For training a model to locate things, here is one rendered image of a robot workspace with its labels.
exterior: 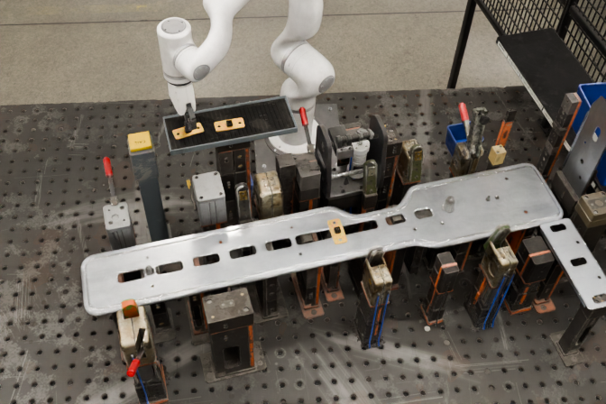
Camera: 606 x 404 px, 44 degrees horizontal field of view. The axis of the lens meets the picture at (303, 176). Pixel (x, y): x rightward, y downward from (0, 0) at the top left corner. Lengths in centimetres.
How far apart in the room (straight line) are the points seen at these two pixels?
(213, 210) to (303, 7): 63
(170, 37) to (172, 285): 65
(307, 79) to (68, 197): 93
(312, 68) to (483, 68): 204
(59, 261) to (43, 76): 185
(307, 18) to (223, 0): 36
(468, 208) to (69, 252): 127
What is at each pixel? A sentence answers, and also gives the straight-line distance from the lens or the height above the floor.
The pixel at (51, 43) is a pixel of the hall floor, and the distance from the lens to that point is 438.
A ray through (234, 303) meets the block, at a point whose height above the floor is 103.
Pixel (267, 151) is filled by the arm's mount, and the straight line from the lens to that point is 260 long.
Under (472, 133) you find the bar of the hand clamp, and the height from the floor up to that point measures 114.
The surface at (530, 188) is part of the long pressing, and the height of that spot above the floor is 100.
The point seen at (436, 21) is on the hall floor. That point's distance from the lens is 447.
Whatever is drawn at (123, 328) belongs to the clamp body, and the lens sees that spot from 192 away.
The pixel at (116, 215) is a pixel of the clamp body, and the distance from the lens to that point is 212.
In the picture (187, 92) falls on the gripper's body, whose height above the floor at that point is 136.
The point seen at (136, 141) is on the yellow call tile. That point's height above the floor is 116.
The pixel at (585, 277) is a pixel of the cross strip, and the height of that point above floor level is 100.
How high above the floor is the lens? 272
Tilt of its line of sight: 50 degrees down
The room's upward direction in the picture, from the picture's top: 2 degrees clockwise
